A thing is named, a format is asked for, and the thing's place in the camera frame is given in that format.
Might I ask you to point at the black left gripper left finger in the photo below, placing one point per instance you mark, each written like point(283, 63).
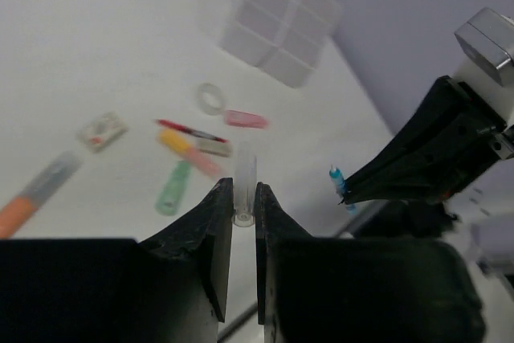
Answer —
point(171, 287)

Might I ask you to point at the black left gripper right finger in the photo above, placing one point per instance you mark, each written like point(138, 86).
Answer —
point(359, 290)

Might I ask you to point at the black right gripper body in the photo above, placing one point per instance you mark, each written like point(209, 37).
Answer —
point(474, 137)

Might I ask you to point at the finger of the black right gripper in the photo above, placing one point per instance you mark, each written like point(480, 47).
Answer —
point(413, 151)
point(417, 188)

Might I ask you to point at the blue gel pen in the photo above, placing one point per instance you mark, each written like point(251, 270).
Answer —
point(339, 183)

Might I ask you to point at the clear plastic pen cap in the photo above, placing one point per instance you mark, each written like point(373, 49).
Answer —
point(244, 186)

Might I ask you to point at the white eraser in sleeve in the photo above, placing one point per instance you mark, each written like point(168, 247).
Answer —
point(222, 149)

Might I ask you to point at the yellow pink highlighter marker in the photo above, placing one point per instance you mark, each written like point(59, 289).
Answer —
point(178, 144)

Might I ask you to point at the white staples box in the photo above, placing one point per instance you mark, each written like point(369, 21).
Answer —
point(101, 132)

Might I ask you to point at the orange grey highlighter marker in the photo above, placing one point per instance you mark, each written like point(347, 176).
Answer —
point(38, 190)

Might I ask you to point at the pink correction tape dispenser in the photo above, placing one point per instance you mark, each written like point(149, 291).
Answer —
point(244, 120)

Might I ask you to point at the clear adhesive tape roll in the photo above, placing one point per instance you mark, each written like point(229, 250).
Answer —
point(210, 99)

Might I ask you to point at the white right storage container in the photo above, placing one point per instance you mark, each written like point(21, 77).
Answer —
point(304, 30)

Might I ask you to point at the white storage container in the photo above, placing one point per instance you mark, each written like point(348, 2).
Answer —
point(304, 30)
point(253, 29)

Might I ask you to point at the white left storage container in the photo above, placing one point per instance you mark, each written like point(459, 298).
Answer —
point(253, 29)

